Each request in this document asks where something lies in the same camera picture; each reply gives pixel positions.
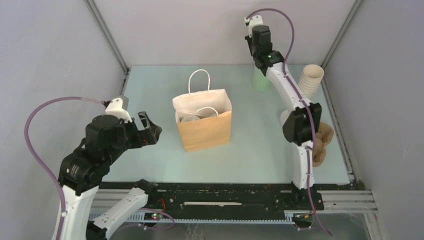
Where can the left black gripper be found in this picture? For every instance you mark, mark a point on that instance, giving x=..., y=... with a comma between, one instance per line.
x=144, y=136

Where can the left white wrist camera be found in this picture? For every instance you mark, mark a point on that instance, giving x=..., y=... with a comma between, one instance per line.
x=118, y=107

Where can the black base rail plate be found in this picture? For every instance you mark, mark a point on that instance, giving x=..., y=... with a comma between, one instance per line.
x=232, y=201

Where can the brown pulp cup carrier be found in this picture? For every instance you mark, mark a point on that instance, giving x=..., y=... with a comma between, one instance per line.
x=323, y=137

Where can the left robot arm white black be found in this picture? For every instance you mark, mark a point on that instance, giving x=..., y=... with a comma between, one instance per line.
x=81, y=173

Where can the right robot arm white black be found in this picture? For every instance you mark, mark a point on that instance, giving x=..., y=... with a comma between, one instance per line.
x=301, y=118

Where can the stack of white paper cups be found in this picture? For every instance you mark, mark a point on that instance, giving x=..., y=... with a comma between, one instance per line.
x=310, y=79

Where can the white cable duct strip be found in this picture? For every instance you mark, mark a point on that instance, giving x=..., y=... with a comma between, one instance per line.
x=140, y=217

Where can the green straw holder cup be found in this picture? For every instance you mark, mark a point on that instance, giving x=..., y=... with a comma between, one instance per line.
x=260, y=82

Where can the stack of white plastic lids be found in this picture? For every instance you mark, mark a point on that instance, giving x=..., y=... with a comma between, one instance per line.
x=283, y=117

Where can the brown paper takeout bag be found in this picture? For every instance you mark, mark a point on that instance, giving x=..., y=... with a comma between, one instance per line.
x=207, y=132

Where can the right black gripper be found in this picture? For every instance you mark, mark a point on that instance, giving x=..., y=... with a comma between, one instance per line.
x=249, y=39

